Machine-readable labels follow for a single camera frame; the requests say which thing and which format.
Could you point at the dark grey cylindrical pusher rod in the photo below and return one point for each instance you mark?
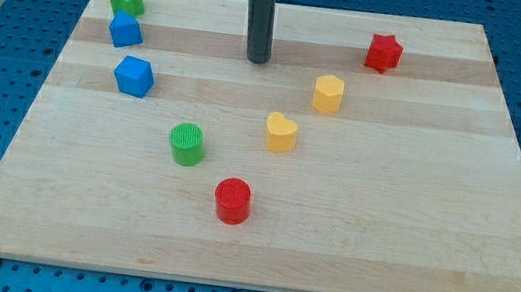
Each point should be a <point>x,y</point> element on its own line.
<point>260,25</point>

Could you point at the red cylinder block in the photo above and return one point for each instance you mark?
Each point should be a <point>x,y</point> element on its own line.
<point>233,201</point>

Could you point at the wooden board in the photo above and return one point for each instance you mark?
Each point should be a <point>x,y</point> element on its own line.
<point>414,185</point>

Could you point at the blue cube block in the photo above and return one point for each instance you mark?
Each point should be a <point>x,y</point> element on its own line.
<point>134,76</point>

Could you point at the green star block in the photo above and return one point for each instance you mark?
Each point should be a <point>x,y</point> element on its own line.
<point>132,7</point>

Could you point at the yellow heart block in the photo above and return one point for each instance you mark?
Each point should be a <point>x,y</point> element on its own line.
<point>281,133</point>

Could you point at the red star block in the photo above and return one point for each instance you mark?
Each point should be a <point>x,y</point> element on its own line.
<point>384,53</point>

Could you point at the yellow hexagon block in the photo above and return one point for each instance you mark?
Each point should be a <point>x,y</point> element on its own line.
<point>328,94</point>

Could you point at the green cylinder block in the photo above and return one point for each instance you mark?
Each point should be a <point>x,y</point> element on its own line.
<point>186,140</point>

